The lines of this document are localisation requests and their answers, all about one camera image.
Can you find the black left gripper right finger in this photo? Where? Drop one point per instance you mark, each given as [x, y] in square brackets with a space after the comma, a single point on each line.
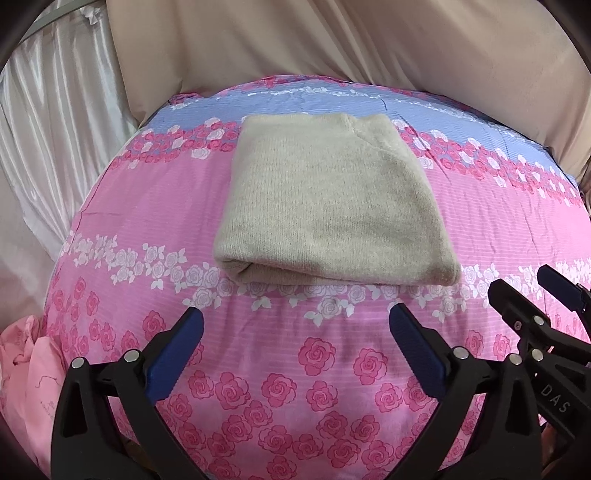
[506, 441]

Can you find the beige headboard cover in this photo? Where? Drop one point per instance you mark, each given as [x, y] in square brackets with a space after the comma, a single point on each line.
[511, 60]

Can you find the pink crumpled cloth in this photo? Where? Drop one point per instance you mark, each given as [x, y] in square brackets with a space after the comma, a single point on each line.
[32, 375]

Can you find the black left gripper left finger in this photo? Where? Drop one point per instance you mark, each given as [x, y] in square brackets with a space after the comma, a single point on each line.
[107, 424]

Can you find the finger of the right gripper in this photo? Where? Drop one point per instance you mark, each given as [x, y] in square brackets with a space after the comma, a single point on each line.
[515, 306]
[573, 297]

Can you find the white satin curtain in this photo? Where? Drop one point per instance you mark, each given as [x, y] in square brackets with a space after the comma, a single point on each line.
[64, 115]

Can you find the cream knitted sweater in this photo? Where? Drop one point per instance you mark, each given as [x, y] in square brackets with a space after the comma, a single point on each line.
[331, 198]

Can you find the pink floral bed sheet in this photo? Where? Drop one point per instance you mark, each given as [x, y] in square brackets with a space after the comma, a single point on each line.
[305, 382]

